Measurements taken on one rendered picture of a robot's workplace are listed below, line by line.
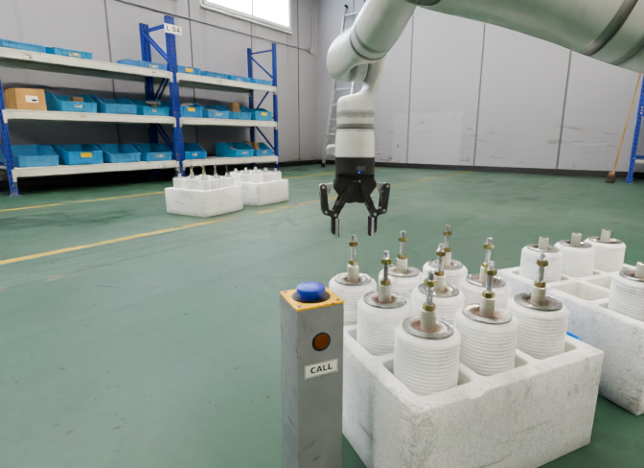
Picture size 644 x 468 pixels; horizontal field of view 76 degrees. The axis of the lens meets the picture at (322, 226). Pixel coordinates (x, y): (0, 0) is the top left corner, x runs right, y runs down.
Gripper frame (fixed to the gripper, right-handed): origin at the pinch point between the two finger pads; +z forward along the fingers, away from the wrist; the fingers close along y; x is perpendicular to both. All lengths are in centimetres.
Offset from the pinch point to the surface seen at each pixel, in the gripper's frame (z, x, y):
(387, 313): 10.8, -15.8, 2.4
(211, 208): 30, 210, -53
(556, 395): 22.6, -24.6, 27.9
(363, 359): 17.4, -18.1, -2.1
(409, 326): 10.0, -22.5, 3.7
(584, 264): 14, 14, 64
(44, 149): -7, 399, -243
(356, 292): 11.2, -4.7, -0.2
